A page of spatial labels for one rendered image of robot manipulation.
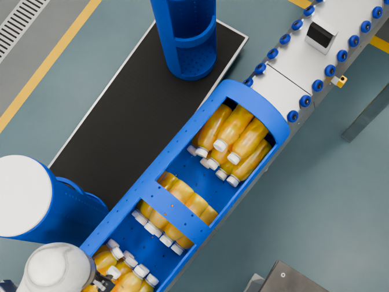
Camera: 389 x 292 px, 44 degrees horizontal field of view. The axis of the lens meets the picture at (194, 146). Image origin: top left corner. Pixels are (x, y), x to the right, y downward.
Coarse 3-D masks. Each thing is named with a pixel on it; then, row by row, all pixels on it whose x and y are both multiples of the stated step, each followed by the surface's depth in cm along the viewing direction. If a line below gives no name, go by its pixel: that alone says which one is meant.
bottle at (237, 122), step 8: (232, 112) 153; (240, 112) 152; (248, 112) 152; (232, 120) 151; (240, 120) 151; (248, 120) 153; (224, 128) 150; (232, 128) 150; (240, 128) 151; (224, 136) 149; (232, 136) 149
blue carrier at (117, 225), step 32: (224, 96) 147; (256, 96) 144; (192, 128) 146; (288, 128) 150; (160, 160) 146; (192, 160) 166; (128, 192) 146; (160, 192) 139; (224, 192) 162; (128, 224) 160; (192, 224) 139; (160, 256) 160; (160, 288) 141
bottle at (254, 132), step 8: (256, 120) 153; (248, 128) 153; (256, 128) 152; (264, 128) 152; (240, 136) 153; (248, 136) 152; (256, 136) 152; (264, 136) 154; (240, 144) 151; (248, 144) 151; (256, 144) 153; (232, 152) 152; (240, 152) 151; (248, 152) 152
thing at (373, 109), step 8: (384, 88) 196; (376, 96) 208; (384, 96) 201; (376, 104) 211; (384, 104) 206; (368, 112) 222; (376, 112) 217; (360, 120) 234; (368, 120) 228; (352, 128) 248; (360, 128) 241; (344, 136) 263; (352, 136) 256
